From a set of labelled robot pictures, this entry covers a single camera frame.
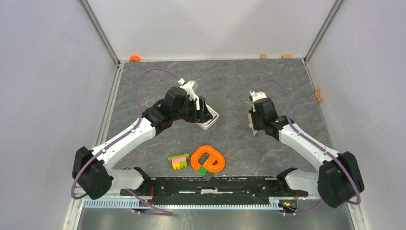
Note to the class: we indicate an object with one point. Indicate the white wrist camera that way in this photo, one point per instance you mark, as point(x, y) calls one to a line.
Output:
point(189, 87)
point(255, 96)

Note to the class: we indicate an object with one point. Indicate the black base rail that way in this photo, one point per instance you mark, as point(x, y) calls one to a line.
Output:
point(222, 190)

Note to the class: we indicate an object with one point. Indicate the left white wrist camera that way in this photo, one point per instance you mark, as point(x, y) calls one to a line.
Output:
point(189, 87)

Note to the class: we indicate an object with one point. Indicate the curved wooden piece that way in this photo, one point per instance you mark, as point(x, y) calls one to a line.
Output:
point(318, 96)

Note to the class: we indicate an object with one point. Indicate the green pink yellow brick stack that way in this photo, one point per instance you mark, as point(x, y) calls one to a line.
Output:
point(179, 162)

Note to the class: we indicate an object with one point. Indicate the white rectangular tray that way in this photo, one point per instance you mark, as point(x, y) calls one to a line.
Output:
point(211, 121)

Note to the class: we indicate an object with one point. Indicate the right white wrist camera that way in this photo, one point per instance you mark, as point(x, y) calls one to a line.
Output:
point(255, 96)

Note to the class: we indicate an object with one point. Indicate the grey toy baseplate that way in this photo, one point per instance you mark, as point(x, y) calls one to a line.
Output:
point(208, 175)

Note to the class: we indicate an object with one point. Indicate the green toy brick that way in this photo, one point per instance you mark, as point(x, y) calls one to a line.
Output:
point(202, 171)

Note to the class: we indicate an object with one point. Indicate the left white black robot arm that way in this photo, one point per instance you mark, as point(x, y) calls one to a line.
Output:
point(93, 171)

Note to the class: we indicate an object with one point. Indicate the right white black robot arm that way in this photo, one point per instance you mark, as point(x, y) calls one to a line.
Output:
point(337, 179)

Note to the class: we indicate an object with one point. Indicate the white slotted cable duct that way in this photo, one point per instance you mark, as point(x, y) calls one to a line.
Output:
point(133, 203)

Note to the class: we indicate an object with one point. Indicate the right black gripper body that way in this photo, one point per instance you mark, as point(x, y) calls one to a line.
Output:
point(256, 121)

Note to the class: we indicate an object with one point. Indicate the orange round cap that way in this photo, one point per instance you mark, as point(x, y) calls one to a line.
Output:
point(134, 58)

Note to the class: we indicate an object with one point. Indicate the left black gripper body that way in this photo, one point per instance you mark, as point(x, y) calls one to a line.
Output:
point(189, 112)

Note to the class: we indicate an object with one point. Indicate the orange curved toy track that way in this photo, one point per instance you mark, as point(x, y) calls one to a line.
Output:
point(214, 163)

